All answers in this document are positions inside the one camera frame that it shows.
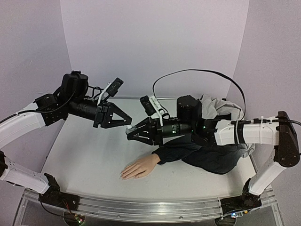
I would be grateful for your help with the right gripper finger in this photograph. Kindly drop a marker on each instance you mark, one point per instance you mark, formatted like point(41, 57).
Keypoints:
point(137, 137)
point(146, 126)

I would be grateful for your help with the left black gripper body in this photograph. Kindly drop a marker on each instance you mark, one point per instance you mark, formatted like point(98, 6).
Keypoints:
point(100, 117)

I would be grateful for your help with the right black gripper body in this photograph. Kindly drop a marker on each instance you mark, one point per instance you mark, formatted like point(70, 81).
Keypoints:
point(156, 132)

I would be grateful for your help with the clear nail polish bottle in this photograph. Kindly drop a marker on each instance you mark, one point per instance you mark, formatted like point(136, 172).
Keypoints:
point(130, 130)

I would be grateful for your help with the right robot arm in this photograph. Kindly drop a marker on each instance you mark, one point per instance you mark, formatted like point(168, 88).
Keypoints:
point(213, 135)

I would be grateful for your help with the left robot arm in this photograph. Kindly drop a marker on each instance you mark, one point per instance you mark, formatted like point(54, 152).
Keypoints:
point(69, 98)

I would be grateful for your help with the mannequin hand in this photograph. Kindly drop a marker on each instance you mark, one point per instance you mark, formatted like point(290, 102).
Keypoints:
point(140, 168)

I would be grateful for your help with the grey black jacket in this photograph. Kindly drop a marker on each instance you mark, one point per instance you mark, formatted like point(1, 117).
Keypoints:
point(216, 159)

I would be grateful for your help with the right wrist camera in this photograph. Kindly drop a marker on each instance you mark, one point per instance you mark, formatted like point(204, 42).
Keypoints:
point(153, 108)

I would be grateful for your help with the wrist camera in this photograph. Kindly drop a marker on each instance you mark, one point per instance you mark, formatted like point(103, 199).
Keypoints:
point(110, 90)
point(153, 108)

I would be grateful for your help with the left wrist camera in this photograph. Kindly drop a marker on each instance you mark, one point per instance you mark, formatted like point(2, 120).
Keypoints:
point(110, 90)

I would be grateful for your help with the aluminium front rail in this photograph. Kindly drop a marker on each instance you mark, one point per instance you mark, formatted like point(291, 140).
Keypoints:
point(153, 211)

